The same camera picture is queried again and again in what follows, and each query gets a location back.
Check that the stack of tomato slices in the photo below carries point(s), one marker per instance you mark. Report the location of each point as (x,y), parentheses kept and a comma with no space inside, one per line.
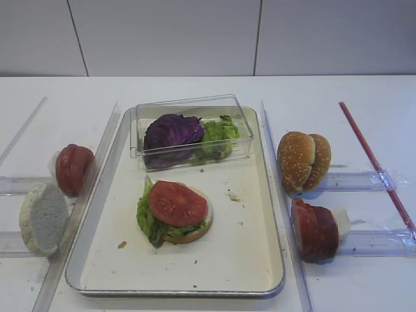
(69,166)

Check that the purple cabbage leaf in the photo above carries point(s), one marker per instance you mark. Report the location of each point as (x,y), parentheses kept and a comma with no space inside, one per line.
(165,134)

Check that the bottom bun on tray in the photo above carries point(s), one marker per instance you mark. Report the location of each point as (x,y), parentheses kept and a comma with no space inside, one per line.
(197,233)

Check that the clear far left rail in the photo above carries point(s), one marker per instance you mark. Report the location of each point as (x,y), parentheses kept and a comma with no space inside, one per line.
(22,129)

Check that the clear rail of tray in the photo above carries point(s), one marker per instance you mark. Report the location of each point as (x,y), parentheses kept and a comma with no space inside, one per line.
(303,292)
(57,262)

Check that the stack of meat slices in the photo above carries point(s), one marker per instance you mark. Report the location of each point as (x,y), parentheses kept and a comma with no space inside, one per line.
(318,231)

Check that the pale bun half upright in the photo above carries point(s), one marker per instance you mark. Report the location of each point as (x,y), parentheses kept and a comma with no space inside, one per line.
(42,219)

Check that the sesame bun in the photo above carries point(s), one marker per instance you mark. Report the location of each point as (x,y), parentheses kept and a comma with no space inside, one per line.
(320,167)
(296,155)

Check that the lettuce leaf on bun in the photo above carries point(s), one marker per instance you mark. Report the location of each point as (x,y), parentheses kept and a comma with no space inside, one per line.
(153,228)

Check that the clear rail left of tray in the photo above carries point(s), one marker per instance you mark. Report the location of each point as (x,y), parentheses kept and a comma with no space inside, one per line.
(57,262)

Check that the right sesame bun top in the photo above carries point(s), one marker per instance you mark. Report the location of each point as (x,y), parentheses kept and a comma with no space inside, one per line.
(320,167)

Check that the tomato slice on bun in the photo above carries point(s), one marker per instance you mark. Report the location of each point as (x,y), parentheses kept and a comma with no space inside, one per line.
(176,204)

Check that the clear plastic box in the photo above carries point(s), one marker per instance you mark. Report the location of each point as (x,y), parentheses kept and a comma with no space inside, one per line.
(206,109)

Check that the left sesame bun top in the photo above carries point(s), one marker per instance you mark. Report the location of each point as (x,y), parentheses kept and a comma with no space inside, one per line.
(296,155)

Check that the red plastic strip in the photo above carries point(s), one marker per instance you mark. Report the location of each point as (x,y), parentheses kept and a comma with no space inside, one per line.
(376,165)

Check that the clear rail right of tray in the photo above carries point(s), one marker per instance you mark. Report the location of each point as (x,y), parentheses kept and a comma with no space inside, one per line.
(303,292)

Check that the green lettuce in box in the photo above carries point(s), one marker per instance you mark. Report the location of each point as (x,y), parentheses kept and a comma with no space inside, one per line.
(216,141)

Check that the white metal baking tray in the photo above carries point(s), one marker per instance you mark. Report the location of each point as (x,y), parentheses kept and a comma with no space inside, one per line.
(238,257)

